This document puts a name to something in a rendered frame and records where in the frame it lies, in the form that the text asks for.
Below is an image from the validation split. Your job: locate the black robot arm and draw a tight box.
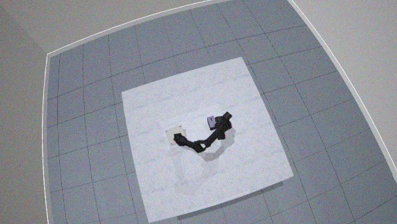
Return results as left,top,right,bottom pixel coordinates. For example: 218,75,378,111
173,111,232,153

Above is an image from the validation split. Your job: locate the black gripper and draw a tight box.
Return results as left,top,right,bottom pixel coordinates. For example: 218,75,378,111
215,116,226,140

